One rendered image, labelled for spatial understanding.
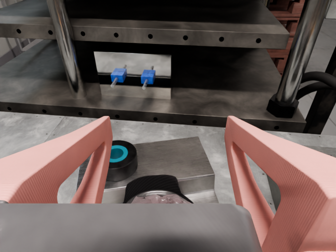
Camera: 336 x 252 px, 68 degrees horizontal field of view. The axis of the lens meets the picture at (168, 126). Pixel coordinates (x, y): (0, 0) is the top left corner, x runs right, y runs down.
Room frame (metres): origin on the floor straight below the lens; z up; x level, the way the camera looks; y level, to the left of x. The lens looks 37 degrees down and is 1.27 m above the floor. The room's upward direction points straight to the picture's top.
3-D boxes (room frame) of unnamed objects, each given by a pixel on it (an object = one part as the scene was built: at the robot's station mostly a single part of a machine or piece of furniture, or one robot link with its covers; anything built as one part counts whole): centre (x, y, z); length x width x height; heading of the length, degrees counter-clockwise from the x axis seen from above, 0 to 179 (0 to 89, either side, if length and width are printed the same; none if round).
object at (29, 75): (1.16, 0.14, 0.76); 1.30 x 0.84 x 0.06; 83
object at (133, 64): (1.07, 0.09, 0.87); 0.50 x 0.27 x 0.17; 173
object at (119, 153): (0.35, 0.10, 0.93); 0.08 x 0.08 x 0.04
